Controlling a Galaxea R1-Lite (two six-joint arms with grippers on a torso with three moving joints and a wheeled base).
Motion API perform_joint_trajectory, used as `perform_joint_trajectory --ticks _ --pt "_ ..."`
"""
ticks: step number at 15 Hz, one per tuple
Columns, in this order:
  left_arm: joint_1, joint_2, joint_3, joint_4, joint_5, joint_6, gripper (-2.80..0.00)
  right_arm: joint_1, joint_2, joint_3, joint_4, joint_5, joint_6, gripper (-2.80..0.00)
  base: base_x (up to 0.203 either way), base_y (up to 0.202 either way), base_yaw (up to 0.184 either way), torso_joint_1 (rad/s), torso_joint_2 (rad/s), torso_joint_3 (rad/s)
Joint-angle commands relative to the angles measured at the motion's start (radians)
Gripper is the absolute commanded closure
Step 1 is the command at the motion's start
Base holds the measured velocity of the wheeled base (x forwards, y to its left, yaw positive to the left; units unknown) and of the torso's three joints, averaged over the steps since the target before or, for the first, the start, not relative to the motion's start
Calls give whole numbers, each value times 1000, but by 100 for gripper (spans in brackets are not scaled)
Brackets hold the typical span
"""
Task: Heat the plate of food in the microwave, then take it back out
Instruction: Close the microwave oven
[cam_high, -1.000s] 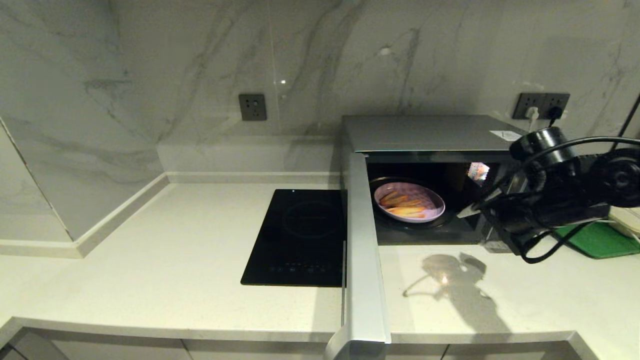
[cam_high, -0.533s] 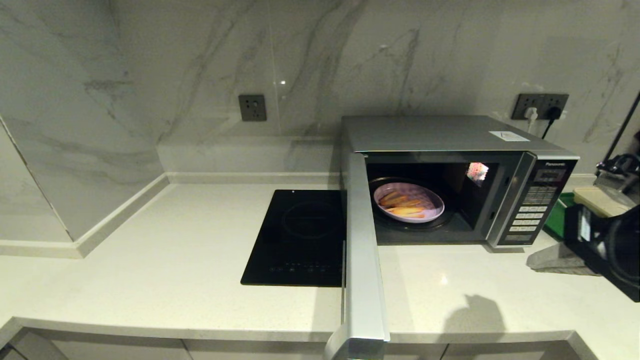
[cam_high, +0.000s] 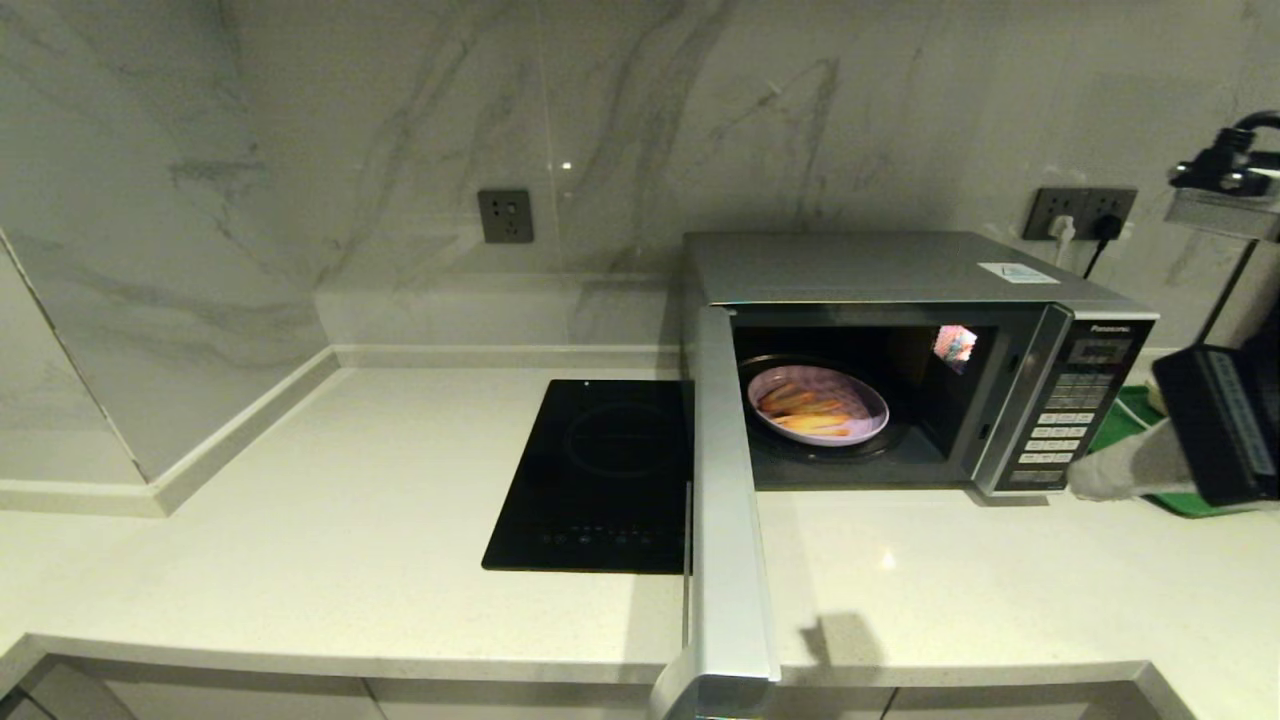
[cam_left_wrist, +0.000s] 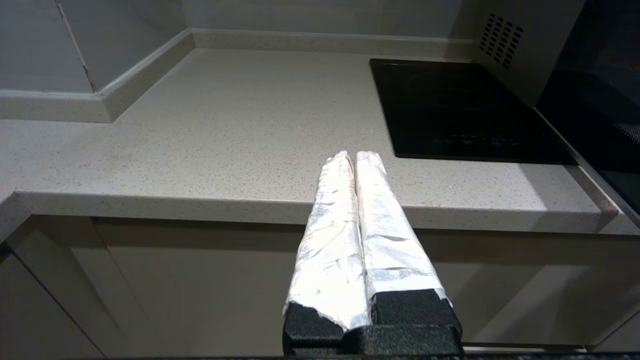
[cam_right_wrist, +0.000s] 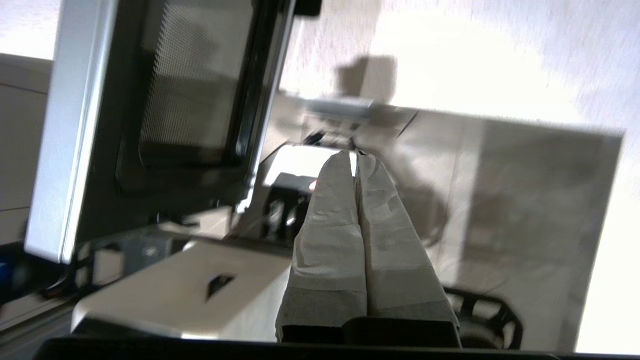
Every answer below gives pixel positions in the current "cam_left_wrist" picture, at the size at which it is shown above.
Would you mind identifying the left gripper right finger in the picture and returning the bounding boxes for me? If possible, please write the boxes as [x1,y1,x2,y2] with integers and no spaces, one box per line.
[355,151,463,329]

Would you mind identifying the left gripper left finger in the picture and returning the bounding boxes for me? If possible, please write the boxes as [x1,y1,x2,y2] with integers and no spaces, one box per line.
[283,150,372,351]

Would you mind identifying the microwave door with dark glass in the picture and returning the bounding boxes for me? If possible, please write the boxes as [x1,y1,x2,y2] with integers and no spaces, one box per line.
[534,0,640,228]

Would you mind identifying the grey cabinet door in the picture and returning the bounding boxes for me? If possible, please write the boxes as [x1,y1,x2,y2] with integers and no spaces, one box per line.
[95,217,308,360]
[415,227,640,351]

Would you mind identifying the black induction cooktop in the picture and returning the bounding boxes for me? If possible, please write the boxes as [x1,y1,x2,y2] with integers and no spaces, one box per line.
[369,58,579,166]

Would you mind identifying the grey corner cabinet panel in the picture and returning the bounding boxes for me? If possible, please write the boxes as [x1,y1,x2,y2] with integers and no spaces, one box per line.
[0,215,151,360]

